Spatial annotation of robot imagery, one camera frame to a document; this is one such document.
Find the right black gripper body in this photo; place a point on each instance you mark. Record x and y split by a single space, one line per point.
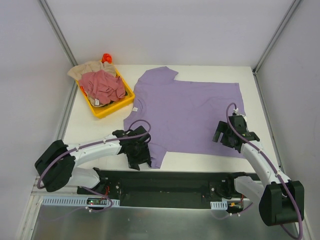
222 133

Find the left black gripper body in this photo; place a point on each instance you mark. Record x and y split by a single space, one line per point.
139 158

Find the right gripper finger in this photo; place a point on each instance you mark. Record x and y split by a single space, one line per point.
222 127
216 136

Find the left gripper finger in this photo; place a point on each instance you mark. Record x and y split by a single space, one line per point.
134 165
147 159

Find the purple t-shirt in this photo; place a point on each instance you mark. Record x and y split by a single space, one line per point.
182 115

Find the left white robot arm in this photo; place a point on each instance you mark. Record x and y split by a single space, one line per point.
60 164

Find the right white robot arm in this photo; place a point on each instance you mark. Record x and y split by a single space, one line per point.
280 200

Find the yellow plastic tray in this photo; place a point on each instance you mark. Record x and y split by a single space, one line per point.
101 112

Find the pink t-shirt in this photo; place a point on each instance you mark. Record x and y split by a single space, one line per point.
102 88

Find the orange red cloth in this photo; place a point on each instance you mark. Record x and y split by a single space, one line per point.
107 58

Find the beige t-shirt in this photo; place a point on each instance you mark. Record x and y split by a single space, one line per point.
78 71

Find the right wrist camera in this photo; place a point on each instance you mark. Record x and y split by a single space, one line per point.
236 112

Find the right white cable duct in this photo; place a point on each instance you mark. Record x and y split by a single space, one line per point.
219 205

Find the white cable duct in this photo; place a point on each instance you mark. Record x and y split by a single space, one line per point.
71 201
219 205

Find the left white cable duct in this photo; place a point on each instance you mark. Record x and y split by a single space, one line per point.
71 201

